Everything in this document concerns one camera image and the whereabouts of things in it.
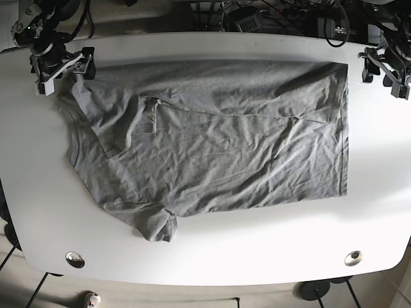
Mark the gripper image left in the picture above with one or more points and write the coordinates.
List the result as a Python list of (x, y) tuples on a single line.
[(56, 62)]

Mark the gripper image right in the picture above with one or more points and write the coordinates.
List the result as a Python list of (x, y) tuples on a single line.
[(392, 60)]

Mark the grey printed T-shirt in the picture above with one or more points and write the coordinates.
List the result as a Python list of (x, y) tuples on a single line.
[(155, 142)]

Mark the black power box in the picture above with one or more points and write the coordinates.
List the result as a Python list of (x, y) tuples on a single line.
[(244, 20)]

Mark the right silver table grommet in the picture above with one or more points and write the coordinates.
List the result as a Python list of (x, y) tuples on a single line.
[(353, 258)]

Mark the silver table grommet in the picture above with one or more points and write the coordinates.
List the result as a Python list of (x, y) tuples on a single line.
[(353, 258), (75, 260)]

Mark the left silver table grommet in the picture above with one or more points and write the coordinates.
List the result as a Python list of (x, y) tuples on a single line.
[(75, 260)]

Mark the round black stand base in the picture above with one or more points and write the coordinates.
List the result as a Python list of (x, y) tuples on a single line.
[(312, 290)]

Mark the white sneaker on floor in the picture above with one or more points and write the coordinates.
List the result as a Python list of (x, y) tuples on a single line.
[(92, 300)]

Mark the grey wrist camera image right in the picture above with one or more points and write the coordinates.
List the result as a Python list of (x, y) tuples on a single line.
[(401, 91)]

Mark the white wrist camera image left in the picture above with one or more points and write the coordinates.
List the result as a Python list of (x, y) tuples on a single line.
[(44, 88)]

